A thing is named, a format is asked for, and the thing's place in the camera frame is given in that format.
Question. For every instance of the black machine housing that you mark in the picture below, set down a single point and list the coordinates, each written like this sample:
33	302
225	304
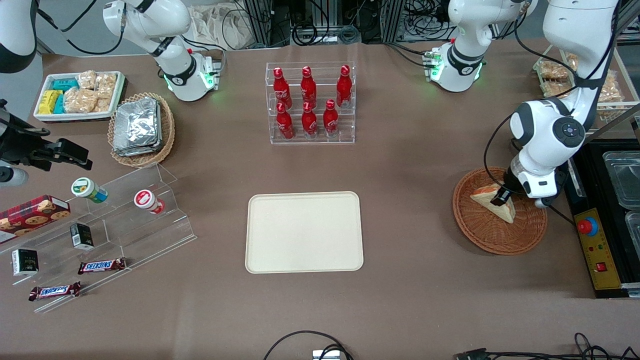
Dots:
595	155

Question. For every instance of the clear bag of brown snacks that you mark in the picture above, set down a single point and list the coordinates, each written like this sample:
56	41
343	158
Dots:
552	70
106	81
80	101
611	90
102	102
86	80
557	90

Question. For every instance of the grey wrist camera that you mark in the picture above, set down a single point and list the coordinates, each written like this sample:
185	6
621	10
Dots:
12	177
542	202

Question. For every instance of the triangular sandwich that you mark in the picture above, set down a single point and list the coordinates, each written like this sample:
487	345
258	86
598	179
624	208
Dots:
482	197

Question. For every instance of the cream plastic serving tray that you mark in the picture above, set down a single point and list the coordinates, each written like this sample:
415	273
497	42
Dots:
300	235

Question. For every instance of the aluminium frame post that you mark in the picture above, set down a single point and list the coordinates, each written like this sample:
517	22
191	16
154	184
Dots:
392	20
260	22

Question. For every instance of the yellow emergency stop box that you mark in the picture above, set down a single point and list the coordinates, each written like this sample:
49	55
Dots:
602	250

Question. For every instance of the clear plastic container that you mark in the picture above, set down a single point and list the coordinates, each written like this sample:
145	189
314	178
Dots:
634	227
625	180

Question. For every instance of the red lid strawberry cup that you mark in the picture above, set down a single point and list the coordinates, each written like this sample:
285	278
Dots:
144	199

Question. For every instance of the red tartan cookie box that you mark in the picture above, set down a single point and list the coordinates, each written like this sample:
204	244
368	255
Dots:
30	215

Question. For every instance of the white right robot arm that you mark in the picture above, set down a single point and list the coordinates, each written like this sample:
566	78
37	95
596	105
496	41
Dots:
177	75

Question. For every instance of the foil-wrapped pack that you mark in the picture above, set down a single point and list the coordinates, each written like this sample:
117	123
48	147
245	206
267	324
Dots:
140	152
135	125

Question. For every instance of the small silver device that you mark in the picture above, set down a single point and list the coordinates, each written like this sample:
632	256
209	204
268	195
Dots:
326	355

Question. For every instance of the Snickers chocolate bar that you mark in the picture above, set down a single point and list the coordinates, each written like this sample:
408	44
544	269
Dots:
102	266
55	291

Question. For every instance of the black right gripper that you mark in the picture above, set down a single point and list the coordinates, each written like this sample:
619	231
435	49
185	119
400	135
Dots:
20	148

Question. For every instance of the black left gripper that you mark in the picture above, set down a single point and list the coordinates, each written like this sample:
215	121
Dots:
510	180

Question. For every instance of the dark green small carton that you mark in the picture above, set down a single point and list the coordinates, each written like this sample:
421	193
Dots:
25	262
81	236

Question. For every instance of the green sunflower lid cup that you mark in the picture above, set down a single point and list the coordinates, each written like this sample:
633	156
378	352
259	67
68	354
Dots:
85	188

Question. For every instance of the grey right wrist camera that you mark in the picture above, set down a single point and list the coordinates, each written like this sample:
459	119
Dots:
12	177

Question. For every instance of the white crumpled bag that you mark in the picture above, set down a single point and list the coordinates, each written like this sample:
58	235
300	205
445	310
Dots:
220	27

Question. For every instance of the white rectangular snack bin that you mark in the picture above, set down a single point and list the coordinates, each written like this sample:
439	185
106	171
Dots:
75	117

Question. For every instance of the clear acrylic bottle rack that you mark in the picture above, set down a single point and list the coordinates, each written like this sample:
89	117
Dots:
325	75

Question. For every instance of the light wicker basket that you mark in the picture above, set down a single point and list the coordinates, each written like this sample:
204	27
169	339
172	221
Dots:
169	130

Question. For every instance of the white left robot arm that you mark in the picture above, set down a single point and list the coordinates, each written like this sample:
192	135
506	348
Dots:
545	130

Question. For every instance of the brown wicker basket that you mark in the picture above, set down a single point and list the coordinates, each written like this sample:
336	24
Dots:
495	237

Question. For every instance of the red Coca-Cola bottle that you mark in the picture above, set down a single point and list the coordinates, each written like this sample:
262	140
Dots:
330	120
309	122
281	90
343	87
285	125
308	89

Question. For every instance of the clear acrylic stepped shelf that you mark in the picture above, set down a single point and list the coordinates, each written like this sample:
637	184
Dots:
125	225

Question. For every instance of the teal snack pack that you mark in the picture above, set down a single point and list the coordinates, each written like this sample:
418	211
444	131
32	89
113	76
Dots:
60	105
65	84

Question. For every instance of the yellow snack pack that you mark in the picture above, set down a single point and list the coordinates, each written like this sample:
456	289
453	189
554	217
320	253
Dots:
49	101

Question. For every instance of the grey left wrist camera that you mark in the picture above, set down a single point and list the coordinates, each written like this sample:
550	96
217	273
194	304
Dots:
542	202

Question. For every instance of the aluminium profile bar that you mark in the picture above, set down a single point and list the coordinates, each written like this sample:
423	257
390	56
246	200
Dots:
612	123

